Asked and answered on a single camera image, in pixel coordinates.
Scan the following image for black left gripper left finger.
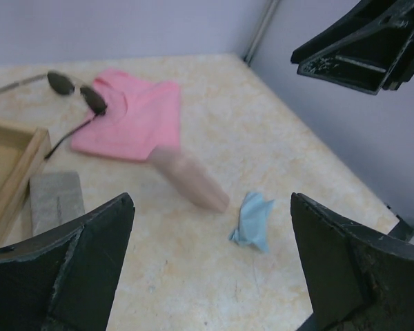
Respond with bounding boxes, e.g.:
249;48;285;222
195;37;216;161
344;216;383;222
0;193;135;330

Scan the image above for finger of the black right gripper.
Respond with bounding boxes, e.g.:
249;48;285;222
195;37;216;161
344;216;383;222
290;0;414;95

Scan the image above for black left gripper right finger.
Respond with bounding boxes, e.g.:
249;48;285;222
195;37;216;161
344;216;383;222
290;193;414;330

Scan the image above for grey glasses case green lining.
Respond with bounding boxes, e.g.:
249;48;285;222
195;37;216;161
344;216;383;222
29;171;85;236

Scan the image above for small light blue cloth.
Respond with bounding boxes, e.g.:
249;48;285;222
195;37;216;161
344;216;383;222
228;192;274;253

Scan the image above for pink glasses case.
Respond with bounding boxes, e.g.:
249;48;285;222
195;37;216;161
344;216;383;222
147;146;230;213

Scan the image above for tortoiseshell sunglasses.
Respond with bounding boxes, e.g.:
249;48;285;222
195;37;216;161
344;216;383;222
0;70;108;159

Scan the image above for wooden clothes rack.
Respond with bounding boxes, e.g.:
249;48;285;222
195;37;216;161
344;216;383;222
0;119;51;247

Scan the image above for pink folded shirt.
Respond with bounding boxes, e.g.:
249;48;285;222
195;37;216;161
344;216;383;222
70;69;181;161

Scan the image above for aluminium frame rail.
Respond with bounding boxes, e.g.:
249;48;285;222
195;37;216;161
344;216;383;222
242;0;281;66

